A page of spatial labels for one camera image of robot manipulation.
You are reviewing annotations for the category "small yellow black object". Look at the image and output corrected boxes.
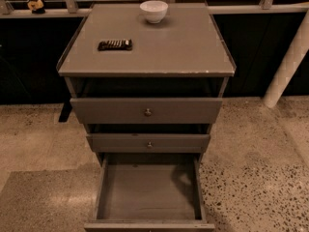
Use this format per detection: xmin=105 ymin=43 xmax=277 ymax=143
xmin=27 ymin=0 xmax=45 ymax=14

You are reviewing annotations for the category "white diagonal pillar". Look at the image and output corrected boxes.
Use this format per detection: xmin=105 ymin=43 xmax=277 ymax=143
xmin=263 ymin=11 xmax=309 ymax=108

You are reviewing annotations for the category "dark snack bar packet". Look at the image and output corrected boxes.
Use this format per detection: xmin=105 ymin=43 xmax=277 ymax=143
xmin=98 ymin=39 xmax=132 ymax=51

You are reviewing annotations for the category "grey top drawer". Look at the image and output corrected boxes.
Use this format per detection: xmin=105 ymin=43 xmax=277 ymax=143
xmin=70 ymin=98 xmax=222 ymax=124

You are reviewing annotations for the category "brass middle drawer knob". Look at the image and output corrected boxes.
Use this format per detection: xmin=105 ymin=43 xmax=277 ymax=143
xmin=147 ymin=142 xmax=153 ymax=149

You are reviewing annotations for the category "brass top drawer knob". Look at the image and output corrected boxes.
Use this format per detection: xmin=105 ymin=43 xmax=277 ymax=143
xmin=144 ymin=108 xmax=153 ymax=117

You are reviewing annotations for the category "grey drawer cabinet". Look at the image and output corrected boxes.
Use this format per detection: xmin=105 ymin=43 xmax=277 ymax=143
xmin=55 ymin=1 xmax=238 ymax=232

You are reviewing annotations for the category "brass drawer knob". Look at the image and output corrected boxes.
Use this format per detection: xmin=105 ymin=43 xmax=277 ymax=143
xmin=147 ymin=142 xmax=153 ymax=149
xmin=144 ymin=108 xmax=153 ymax=117

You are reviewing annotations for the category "grey drawer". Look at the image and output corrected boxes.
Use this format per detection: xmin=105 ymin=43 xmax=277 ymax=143
xmin=84 ymin=153 xmax=214 ymax=232
xmin=70 ymin=98 xmax=222 ymax=124
xmin=86 ymin=133 xmax=211 ymax=153

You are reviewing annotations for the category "metal railing frame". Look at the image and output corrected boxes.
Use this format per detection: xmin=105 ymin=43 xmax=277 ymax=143
xmin=0 ymin=0 xmax=309 ymax=19

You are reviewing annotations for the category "white ceramic bowl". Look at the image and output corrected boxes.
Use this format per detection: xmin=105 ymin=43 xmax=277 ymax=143
xmin=140 ymin=0 xmax=168 ymax=23

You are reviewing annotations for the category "grey middle drawer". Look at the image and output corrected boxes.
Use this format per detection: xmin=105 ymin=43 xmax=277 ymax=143
xmin=86 ymin=133 xmax=211 ymax=153

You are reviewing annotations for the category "grey bottom drawer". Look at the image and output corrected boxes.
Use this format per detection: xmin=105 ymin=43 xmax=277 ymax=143
xmin=84 ymin=153 xmax=214 ymax=232

